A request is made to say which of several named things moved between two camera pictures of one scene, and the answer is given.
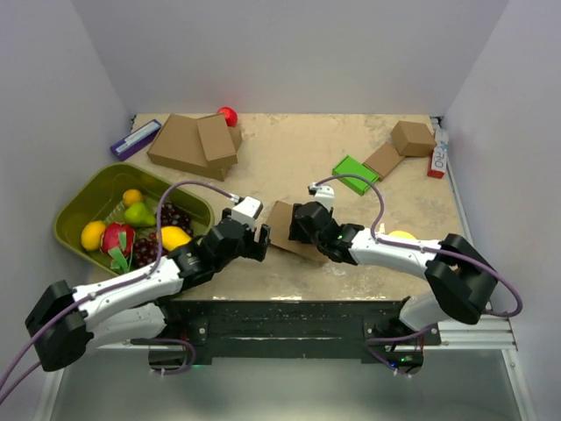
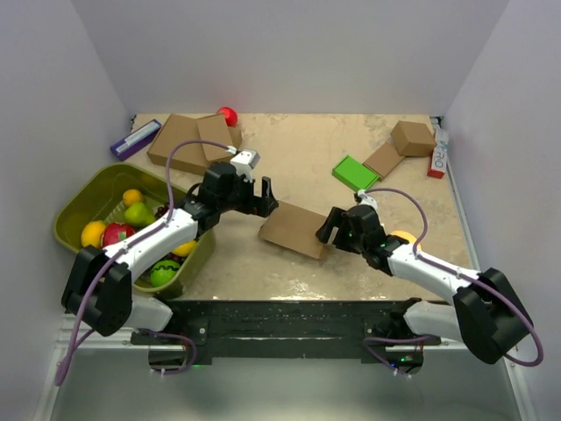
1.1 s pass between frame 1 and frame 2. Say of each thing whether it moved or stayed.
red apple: stayed
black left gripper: moved
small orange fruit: stayed
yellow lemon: stayed
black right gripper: moved
